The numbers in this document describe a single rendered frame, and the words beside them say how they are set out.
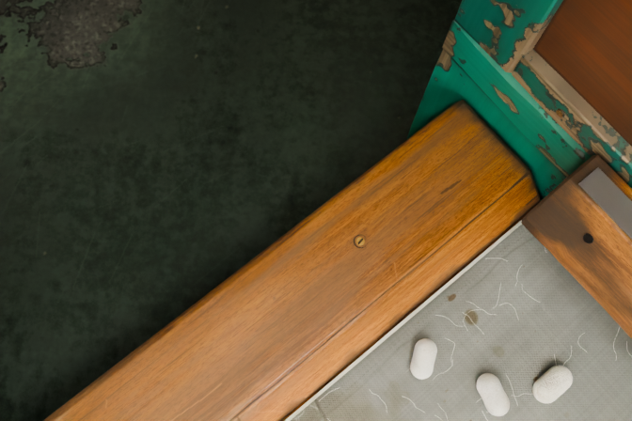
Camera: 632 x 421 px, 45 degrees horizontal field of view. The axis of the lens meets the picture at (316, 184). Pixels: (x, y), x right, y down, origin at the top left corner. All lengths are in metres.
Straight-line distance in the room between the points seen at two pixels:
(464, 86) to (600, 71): 0.17
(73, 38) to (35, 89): 0.13
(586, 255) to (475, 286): 0.11
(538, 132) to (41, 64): 1.18
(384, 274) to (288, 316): 0.09
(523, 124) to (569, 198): 0.09
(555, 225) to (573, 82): 0.11
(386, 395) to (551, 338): 0.15
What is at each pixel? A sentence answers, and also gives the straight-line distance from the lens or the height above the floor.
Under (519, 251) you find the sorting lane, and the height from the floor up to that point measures 0.74.
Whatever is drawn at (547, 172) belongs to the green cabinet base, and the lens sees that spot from 0.71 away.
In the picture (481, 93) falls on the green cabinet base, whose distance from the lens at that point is 0.71.
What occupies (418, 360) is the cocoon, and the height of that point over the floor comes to 0.76.
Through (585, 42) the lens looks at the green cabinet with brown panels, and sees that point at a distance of 0.59.
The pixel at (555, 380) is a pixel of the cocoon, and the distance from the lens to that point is 0.68.
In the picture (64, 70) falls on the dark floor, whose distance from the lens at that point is 1.64.
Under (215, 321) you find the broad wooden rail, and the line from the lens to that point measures 0.64.
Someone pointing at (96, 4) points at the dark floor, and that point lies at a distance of 1.70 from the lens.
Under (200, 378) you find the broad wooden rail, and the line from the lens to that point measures 0.64.
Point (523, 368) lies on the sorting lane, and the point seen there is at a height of 0.74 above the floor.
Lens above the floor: 1.40
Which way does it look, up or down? 70 degrees down
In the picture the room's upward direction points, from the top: 8 degrees clockwise
